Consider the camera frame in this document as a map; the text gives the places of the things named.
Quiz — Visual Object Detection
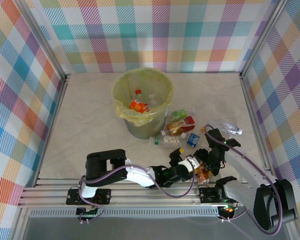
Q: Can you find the crushed brown tea bottle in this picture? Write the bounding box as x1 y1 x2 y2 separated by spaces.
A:
195 161 214 185

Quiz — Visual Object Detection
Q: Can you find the clear bottle blue label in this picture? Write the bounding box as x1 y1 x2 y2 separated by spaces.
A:
180 132 200 147

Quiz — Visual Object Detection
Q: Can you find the small clear bottle green-white label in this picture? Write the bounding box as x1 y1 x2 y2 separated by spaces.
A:
148 135 182 149

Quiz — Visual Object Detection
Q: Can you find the red gold label bottle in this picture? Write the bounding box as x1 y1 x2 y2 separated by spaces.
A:
160 115 196 137

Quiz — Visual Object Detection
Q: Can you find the clear bottle purple label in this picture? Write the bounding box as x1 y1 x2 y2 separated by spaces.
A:
206 119 244 136

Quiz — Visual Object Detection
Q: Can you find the clear bottle orange label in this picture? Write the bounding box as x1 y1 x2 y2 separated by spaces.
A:
128 89 150 114

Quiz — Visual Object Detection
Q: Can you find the silver mesh waste bin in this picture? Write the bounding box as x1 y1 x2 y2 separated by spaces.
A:
112 67 175 140

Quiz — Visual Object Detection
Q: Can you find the yellow plastic bin liner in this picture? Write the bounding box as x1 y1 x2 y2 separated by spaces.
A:
111 67 175 127

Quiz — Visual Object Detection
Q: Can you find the clear bottle green label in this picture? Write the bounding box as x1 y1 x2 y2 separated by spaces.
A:
170 107 197 123

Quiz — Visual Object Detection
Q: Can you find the slotted aluminium strip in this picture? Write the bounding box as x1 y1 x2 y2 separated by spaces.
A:
29 209 220 218

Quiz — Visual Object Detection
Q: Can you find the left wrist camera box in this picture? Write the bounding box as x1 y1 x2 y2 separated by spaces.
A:
177 156 200 175

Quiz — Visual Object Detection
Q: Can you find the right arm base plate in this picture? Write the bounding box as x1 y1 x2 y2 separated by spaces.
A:
198 186 246 204

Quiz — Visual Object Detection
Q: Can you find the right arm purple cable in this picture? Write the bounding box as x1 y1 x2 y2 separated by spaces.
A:
204 124 282 236

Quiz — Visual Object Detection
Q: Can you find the aluminium mounting rail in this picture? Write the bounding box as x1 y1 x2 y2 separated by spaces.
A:
17 178 295 208

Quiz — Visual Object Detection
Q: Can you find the aluminium side rail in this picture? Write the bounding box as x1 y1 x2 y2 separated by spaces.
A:
32 74 71 187
239 73 277 173

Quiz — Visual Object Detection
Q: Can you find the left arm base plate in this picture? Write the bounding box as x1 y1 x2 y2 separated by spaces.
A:
66 188 112 206

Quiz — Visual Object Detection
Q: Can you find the aluminium corner post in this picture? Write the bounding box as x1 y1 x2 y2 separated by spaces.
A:
13 0 72 83
239 0 288 78

